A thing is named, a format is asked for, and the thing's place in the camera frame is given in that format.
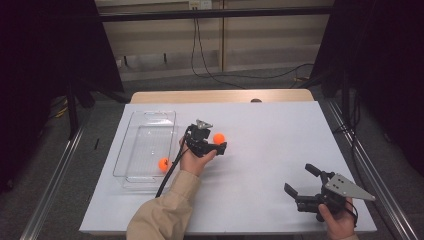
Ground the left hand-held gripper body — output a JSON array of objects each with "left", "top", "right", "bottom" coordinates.
[{"left": 184, "top": 118, "right": 218, "bottom": 159}]

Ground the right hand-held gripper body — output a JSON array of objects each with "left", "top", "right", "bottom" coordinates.
[{"left": 295, "top": 171, "right": 377, "bottom": 223}]

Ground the orange ping-pong ball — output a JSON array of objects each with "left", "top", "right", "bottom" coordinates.
[
  {"left": 157, "top": 157, "right": 172, "bottom": 173},
  {"left": 212, "top": 132, "right": 227, "bottom": 146}
]

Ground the clear plastic container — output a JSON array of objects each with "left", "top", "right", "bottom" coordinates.
[{"left": 112, "top": 110, "right": 178, "bottom": 190}]

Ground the person's left hand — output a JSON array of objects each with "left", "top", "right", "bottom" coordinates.
[{"left": 178, "top": 136, "right": 218, "bottom": 178}]

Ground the person's right hand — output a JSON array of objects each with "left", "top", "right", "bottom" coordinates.
[{"left": 317, "top": 197, "right": 358, "bottom": 240}]

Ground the white table sheet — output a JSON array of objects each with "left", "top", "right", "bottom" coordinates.
[{"left": 79, "top": 101, "right": 378, "bottom": 234}]

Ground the black metal crossbar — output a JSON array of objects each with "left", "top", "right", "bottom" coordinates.
[{"left": 99, "top": 5, "right": 334, "bottom": 23}]

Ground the black curtain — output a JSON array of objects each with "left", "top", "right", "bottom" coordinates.
[
  {"left": 0, "top": 0, "right": 125, "bottom": 194},
  {"left": 309, "top": 0, "right": 424, "bottom": 178}
]

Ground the black metal stand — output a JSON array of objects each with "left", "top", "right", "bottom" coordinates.
[{"left": 64, "top": 83, "right": 98, "bottom": 140}]

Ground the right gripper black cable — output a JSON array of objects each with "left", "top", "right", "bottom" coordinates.
[{"left": 344, "top": 198, "right": 360, "bottom": 229}]

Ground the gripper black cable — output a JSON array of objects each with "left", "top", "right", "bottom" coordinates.
[
  {"left": 344, "top": 198, "right": 360, "bottom": 229},
  {"left": 154, "top": 146, "right": 190, "bottom": 199}
]

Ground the aluminium floor rail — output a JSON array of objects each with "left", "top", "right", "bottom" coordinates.
[
  {"left": 324, "top": 99, "right": 422, "bottom": 240},
  {"left": 19, "top": 123, "right": 88, "bottom": 240}
]

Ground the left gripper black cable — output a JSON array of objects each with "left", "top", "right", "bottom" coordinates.
[{"left": 154, "top": 146, "right": 190, "bottom": 199}]

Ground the black wall cable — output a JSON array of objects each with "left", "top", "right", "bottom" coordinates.
[
  {"left": 190, "top": 18, "right": 248, "bottom": 90},
  {"left": 194, "top": 18, "right": 315, "bottom": 80}
]

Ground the white wall socket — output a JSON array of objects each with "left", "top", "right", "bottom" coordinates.
[{"left": 188, "top": 0, "right": 214, "bottom": 10}]

